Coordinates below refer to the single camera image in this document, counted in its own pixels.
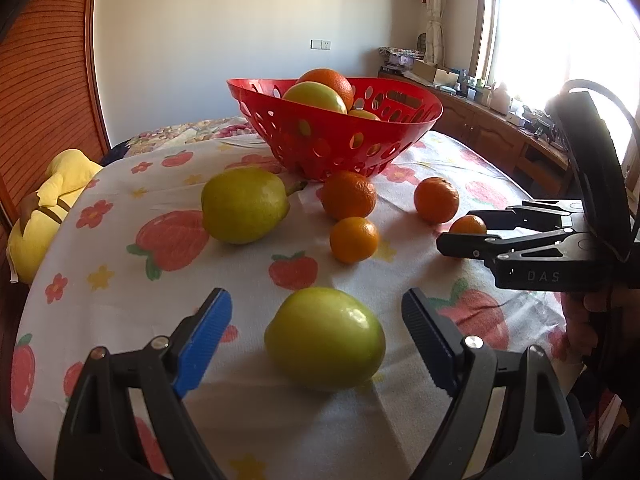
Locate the round large orange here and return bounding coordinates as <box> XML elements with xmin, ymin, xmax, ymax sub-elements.
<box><xmin>296</xmin><ymin>68</ymin><xmax>355</xmax><ymax>111</ymax></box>

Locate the yellow plush toy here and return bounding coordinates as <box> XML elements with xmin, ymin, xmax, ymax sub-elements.
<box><xmin>6</xmin><ymin>148</ymin><xmax>104</xmax><ymax>285</ymax></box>

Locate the patterned beige curtain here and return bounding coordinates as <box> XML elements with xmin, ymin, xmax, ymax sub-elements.
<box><xmin>422</xmin><ymin>0</ymin><xmax>451</xmax><ymax>66</ymax></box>

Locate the wooden sideboard cabinet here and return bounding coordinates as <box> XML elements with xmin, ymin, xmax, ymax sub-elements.
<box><xmin>377</xmin><ymin>71</ymin><xmax>576</xmax><ymax>196</ymax></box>

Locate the floral quilt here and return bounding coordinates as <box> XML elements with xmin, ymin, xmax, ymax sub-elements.
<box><xmin>120</xmin><ymin>116</ymin><xmax>261</xmax><ymax>153</ymax></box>

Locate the wooden slatted wardrobe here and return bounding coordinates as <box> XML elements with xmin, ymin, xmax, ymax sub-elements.
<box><xmin>0</xmin><ymin>0</ymin><xmax>111</xmax><ymax>221</ymax></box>

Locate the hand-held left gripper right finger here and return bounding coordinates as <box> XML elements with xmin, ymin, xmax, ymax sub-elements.
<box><xmin>401</xmin><ymin>287</ymin><xmax>583</xmax><ymax>480</ymax></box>

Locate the small tangerine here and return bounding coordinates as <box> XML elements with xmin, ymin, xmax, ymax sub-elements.
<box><xmin>329</xmin><ymin>217</ymin><xmax>380</xmax><ymax>264</ymax></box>
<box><xmin>448</xmin><ymin>214</ymin><xmax>487</xmax><ymax>236</ymax></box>
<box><xmin>414</xmin><ymin>177</ymin><xmax>460</xmax><ymax>224</ymax></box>
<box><xmin>320</xmin><ymin>170</ymin><xmax>377</xmax><ymax>221</ymax></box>

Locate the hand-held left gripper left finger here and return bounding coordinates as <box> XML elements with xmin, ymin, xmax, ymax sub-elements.
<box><xmin>55</xmin><ymin>287</ymin><xmax>233</xmax><ymax>480</ymax></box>

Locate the red perforated plastic basket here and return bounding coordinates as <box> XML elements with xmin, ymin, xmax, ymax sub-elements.
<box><xmin>226</xmin><ymin>76</ymin><xmax>444</xmax><ymax>182</ymax></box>

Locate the cardboard box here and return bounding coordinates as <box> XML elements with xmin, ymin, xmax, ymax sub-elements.
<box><xmin>411</xmin><ymin>60</ymin><xmax>453</xmax><ymax>86</ymax></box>

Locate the green apple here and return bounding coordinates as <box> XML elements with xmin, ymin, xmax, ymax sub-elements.
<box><xmin>281</xmin><ymin>81</ymin><xmax>348</xmax><ymax>115</ymax></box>

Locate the stack of folded cloths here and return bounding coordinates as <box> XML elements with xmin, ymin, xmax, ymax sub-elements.
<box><xmin>378</xmin><ymin>46</ymin><xmax>426</xmax><ymax>68</ymax></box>

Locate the white floral strawberry tablecloth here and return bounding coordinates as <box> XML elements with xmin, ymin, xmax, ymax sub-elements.
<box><xmin>10</xmin><ymin>130</ymin><xmax>631</xmax><ymax>480</ymax></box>

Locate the person's right hand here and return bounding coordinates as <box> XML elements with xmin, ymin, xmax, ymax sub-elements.
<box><xmin>560</xmin><ymin>287</ymin><xmax>609</xmax><ymax>366</ymax></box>

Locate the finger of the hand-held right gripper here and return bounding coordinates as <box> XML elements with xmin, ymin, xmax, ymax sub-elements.
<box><xmin>467</xmin><ymin>199</ymin><xmax>590</xmax><ymax>235</ymax></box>
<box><xmin>436</xmin><ymin>229</ymin><xmax>582</xmax><ymax>262</ymax></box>

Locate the yellow-green pear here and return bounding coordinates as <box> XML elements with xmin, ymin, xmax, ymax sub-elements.
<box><xmin>201</xmin><ymin>167</ymin><xmax>308</xmax><ymax>245</ymax></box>
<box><xmin>264</xmin><ymin>287</ymin><xmax>387</xmax><ymax>392</ymax></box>

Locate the wooden framed window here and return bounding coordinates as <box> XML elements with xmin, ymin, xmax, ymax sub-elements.
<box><xmin>475</xmin><ymin>0</ymin><xmax>640</xmax><ymax>111</ymax></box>

